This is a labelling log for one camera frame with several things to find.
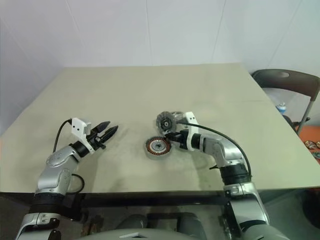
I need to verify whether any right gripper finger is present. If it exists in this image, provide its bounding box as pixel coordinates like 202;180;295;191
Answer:
163;132;179;143

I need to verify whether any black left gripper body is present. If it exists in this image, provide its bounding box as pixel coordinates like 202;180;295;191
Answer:
86;129;106;151

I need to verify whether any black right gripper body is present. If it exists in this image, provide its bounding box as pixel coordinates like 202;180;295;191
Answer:
174;129;189;151

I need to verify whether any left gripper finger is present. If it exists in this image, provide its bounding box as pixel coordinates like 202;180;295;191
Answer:
101;125;119;143
96;120;111;134

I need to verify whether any silver flanged motor cover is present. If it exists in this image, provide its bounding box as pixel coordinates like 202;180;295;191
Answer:
156;110;179;137

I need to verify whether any motor base with copper windings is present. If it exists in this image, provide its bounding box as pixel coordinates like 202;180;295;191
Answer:
144;136;172;161

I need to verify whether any dark grey rounded shape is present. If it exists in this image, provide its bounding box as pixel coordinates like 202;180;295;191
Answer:
175;212;209;240
119;214;149;231

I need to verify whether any grey robot chest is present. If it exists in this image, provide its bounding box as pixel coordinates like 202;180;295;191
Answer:
86;228;181;240

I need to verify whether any small bottle with blue label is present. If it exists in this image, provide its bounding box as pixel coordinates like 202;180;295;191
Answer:
275;100;287;114

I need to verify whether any dark brown folding chair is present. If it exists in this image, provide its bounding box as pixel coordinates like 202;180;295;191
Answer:
251;69;320;136

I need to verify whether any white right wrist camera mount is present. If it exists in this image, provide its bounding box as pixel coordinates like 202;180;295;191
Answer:
183;111;200;152

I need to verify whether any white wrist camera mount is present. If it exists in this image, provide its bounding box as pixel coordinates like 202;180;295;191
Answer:
183;111;200;152
70;117;95;154

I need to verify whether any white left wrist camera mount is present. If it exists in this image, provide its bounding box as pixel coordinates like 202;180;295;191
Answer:
70;117;95;154

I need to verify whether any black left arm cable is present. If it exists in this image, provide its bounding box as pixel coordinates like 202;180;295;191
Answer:
53;119;85;195

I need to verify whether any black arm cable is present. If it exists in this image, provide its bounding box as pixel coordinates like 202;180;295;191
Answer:
177;121;252;182
53;119;85;195

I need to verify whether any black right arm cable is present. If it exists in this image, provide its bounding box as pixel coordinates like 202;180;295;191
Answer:
177;121;252;182

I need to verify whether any black table frame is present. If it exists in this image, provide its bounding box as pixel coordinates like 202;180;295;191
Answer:
0;189;231;224

